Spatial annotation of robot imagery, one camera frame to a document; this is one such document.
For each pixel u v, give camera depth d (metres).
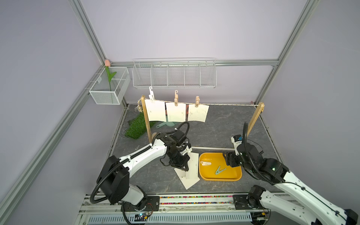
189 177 0.75
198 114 0.67
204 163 0.85
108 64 0.90
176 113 0.68
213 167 0.86
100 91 0.76
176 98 0.61
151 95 0.62
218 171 0.83
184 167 0.74
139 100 0.62
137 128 0.99
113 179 0.42
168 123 1.08
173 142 0.60
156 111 0.67
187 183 0.80
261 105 0.58
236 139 0.64
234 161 0.64
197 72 1.03
